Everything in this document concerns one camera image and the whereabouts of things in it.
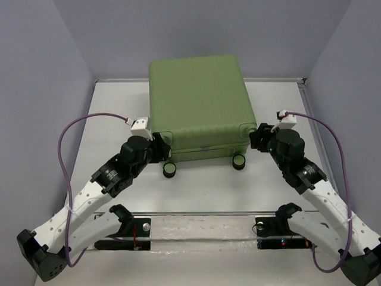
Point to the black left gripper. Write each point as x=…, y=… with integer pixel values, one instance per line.
x=162, y=151

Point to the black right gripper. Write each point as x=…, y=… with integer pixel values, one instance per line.
x=263, y=130

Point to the green hard-shell suitcase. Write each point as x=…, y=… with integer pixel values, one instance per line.
x=201, y=108

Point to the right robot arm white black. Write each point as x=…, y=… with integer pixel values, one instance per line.
x=348, y=238

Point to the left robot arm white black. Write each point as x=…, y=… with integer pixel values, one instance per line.
x=48, y=247

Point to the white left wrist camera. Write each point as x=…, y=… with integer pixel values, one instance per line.
x=142, y=127

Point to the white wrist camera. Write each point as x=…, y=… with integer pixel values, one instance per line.
x=142, y=127
x=286, y=120

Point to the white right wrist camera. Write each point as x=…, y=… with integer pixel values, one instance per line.
x=286, y=120

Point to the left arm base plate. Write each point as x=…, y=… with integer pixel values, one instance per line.
x=136, y=238

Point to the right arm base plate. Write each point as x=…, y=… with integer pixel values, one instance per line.
x=274, y=234

